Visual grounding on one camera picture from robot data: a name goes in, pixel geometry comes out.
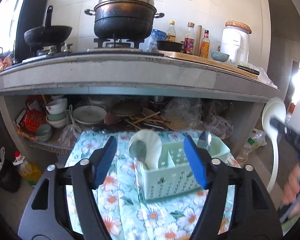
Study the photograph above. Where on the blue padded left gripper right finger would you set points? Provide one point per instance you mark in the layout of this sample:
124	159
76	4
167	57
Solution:
253	216

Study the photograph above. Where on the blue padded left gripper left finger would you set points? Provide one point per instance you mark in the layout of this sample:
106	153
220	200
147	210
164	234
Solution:
46	215

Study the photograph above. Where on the steel spoon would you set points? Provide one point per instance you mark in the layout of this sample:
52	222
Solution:
204	140
138	150

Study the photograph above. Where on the white ceramic soup spoon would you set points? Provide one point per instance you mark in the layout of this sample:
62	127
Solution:
153	144

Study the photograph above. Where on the person right hand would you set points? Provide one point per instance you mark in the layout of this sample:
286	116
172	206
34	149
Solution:
291	190

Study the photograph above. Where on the plastic bag of rice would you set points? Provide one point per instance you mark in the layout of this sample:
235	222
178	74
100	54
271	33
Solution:
256	139

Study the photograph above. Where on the yellow cooking oil bottle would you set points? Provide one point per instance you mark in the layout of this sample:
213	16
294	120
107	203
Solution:
28	171

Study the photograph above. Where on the floral quilted table cloth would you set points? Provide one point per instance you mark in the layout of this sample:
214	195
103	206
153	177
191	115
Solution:
118	199

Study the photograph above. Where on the black trash bin with bag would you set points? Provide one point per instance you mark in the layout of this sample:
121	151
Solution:
10	178

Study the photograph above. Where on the green plastic utensil holder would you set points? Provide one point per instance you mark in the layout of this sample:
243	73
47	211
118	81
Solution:
172	178

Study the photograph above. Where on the small green bowl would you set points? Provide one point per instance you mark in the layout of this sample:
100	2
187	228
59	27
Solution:
44	132

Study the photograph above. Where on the red snack package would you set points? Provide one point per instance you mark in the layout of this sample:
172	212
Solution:
28	121

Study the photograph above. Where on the white ceramic plate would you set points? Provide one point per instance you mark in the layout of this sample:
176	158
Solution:
89	114

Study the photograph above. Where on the stack of ceramic bowls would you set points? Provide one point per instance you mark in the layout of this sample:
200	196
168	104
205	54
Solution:
56	113

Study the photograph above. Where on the wooden cutting board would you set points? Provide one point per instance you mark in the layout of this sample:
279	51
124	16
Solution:
202	60

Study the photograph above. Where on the light blue bowl on counter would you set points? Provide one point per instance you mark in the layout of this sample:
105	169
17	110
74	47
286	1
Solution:
219	56

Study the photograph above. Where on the white electric kettle appliance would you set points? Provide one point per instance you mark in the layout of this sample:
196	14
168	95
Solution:
236	41

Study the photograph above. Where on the orange label sauce bottle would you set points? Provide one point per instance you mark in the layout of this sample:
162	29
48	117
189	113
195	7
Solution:
205	45

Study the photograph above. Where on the red label sauce bottle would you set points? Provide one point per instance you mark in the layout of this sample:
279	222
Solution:
189	39

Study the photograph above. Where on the wooden rolling pin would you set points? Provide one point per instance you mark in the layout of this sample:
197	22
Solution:
197	40

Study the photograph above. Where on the black bowl on counter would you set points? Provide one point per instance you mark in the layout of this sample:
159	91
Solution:
169	46

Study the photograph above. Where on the gas stove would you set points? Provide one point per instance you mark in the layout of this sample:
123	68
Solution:
101	46

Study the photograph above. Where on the black wok pan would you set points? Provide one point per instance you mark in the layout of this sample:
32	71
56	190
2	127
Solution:
48	34

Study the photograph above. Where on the black stock pot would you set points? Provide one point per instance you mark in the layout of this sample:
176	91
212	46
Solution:
124	19

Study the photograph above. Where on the kitchen knife black handle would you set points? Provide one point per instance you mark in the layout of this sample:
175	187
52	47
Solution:
249	70

